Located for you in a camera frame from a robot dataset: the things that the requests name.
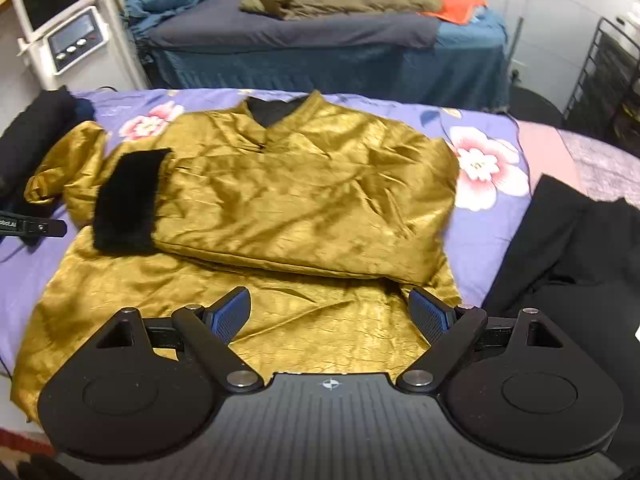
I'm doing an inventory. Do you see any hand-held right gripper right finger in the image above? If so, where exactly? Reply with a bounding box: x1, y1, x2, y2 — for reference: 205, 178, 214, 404
395, 287, 572, 394

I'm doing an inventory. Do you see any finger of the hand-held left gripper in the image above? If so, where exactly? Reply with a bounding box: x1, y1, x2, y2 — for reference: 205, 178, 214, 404
21, 217, 68, 247

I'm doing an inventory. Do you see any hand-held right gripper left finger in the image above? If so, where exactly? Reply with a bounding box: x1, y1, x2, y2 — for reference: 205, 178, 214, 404
96, 286, 265, 394

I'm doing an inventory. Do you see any golden satin jacket black trim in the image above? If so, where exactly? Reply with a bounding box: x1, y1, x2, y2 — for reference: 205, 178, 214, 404
12, 91, 464, 424

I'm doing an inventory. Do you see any black folded cloth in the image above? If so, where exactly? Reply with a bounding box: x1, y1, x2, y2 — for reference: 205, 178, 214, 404
0, 87, 94, 202

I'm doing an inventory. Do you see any black garment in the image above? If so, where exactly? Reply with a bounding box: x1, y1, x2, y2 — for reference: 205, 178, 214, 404
481, 174, 640, 352

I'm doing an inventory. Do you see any purple floral bedsheet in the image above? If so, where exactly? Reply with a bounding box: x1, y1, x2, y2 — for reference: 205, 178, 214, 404
0, 87, 532, 386

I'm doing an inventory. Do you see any white machine with screen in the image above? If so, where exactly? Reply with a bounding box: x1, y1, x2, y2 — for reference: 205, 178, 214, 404
11, 0, 151, 92

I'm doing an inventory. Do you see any pink lilac blanket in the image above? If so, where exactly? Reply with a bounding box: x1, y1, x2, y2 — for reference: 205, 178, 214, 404
515, 119, 640, 207

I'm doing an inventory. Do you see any black round stool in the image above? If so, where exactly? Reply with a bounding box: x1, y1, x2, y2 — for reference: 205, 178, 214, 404
509, 84, 567, 122

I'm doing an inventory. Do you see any dark blue bed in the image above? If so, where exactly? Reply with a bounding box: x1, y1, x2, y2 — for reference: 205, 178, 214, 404
124, 0, 512, 112

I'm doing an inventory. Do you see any orange cloth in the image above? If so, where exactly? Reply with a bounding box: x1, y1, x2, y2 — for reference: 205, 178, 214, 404
419, 0, 489, 26

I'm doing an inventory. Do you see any black wire rack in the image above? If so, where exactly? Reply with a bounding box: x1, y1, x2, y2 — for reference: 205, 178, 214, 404
562, 16, 640, 142

